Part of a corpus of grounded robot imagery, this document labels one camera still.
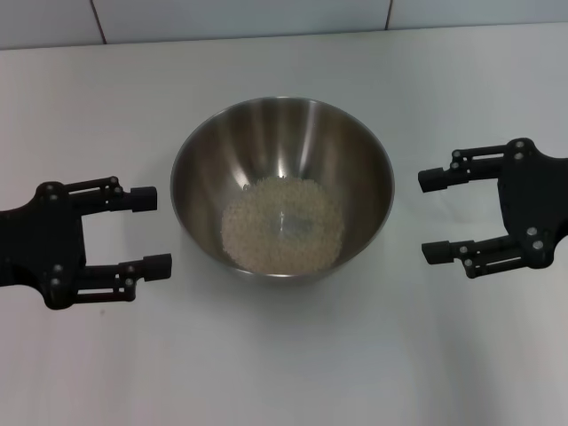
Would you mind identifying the white rice grains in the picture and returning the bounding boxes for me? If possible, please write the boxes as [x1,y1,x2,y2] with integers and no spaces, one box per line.
[220,176,346,272]

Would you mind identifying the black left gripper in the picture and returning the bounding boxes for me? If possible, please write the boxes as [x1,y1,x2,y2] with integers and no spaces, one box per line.
[0,176,173,311]

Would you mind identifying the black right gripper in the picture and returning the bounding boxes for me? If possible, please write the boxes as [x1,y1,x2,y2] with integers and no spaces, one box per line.
[417,137,568,280]

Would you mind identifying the stainless steel bowl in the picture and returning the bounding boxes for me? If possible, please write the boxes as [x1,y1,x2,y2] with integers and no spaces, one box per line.
[170,95,396,288]

